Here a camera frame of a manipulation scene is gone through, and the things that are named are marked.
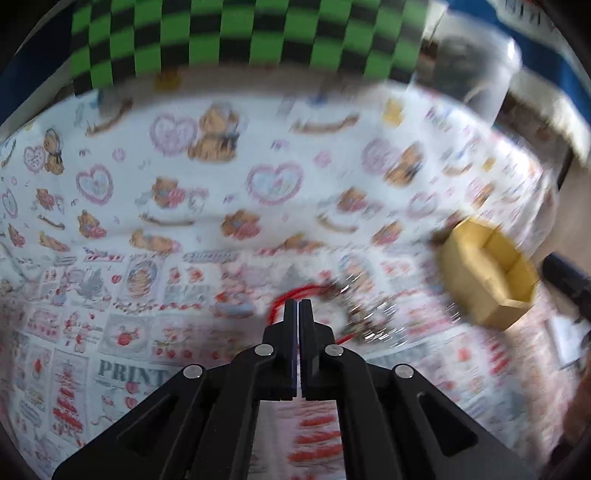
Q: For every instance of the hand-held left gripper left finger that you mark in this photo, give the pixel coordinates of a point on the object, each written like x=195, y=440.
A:
x=290, y=350

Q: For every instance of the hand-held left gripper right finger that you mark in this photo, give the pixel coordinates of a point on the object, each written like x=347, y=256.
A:
x=308, y=350

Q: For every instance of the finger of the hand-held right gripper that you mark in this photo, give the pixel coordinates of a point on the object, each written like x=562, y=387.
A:
x=565, y=277

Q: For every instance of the gold octagonal box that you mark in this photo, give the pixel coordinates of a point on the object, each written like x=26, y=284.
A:
x=466, y=272

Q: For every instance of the strawberry print cloth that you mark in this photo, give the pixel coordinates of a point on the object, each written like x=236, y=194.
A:
x=92, y=323

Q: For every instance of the clear plastic tub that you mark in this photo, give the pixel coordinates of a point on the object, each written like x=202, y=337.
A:
x=489, y=92

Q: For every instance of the bear print cloth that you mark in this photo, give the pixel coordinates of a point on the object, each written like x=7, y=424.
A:
x=323, y=138

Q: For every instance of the green black checkered box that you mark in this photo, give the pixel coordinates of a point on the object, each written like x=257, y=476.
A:
x=231, y=32

